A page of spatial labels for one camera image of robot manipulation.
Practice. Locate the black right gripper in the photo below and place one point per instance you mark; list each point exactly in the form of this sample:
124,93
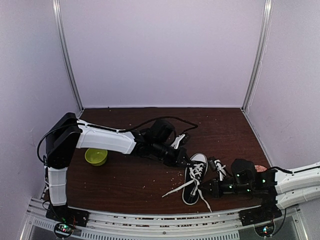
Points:
215,192

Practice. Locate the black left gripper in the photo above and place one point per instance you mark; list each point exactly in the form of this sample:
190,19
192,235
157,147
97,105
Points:
182,154

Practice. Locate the black white canvas sneaker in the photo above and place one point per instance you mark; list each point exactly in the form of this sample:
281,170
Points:
193,177

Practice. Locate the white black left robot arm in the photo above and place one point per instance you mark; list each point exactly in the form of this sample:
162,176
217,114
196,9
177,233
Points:
156,137

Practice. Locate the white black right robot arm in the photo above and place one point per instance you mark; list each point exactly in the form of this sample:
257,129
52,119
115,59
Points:
275,186

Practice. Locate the red patterned bowl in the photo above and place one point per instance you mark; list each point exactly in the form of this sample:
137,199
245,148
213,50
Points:
260,168

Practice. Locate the lime green bowl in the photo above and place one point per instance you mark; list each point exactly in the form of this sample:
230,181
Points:
96,157

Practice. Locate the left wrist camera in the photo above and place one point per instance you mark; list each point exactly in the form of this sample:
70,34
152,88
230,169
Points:
180,140

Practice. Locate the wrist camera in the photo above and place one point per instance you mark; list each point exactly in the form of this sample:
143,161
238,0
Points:
180,140
216,166

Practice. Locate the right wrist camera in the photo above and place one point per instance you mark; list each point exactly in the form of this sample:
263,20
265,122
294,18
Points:
216,166

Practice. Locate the front aluminium rail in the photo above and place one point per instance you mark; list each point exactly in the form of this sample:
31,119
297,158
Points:
104,225

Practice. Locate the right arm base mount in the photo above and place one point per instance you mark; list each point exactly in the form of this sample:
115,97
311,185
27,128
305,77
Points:
266,212

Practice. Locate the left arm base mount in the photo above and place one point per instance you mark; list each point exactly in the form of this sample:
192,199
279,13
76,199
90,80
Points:
68,215

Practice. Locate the right aluminium frame post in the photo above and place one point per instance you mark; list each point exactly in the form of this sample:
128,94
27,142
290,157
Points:
262,42

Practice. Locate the aluminium frame post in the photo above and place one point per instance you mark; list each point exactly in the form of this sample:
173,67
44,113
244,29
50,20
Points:
56,4
262,42

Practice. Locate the left aluminium frame post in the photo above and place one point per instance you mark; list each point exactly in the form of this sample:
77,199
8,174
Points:
56,4

